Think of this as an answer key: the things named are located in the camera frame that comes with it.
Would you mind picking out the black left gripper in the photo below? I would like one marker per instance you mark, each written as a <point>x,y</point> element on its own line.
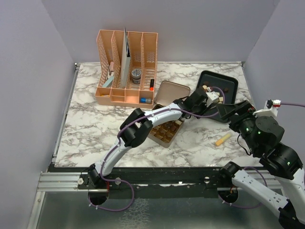
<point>204,108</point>

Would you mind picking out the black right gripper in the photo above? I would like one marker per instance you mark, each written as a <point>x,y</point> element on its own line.
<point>244,109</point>

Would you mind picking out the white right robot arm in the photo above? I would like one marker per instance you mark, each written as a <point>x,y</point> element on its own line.
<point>263,136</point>

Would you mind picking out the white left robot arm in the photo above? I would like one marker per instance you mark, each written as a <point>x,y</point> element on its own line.
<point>136,128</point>

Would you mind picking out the gold chocolate tin box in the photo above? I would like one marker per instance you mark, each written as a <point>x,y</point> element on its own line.
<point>166,125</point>

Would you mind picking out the black plastic tray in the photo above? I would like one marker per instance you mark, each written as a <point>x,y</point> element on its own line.
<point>221,81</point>

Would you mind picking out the rose gold tin lid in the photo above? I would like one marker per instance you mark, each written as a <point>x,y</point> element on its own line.
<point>170,91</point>

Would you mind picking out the tan stick on table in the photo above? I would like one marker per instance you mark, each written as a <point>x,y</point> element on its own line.
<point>223,139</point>

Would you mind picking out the black orange marker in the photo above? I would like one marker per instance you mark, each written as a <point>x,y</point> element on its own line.
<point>151,84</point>

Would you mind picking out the blue grey small bottle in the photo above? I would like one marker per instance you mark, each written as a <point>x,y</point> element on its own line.
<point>146,100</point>

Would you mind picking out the small round patterned jar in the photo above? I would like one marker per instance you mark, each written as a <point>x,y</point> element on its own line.
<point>136,75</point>

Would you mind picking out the peach plastic desk organizer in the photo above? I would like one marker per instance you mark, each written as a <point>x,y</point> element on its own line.
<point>129,66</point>

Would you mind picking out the white upright booklet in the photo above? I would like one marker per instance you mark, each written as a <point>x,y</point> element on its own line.
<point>126,58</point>

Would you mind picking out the pink stapler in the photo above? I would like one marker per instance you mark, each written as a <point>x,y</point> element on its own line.
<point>111,70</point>

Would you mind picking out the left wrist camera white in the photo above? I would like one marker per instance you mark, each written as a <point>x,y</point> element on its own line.
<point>212,97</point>

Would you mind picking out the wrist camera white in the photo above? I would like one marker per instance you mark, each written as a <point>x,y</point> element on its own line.
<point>212,97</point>
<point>270,109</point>

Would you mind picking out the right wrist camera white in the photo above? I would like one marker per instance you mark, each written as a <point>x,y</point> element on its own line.
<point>270,109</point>

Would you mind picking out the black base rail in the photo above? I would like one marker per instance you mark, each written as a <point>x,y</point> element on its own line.
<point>140,182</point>

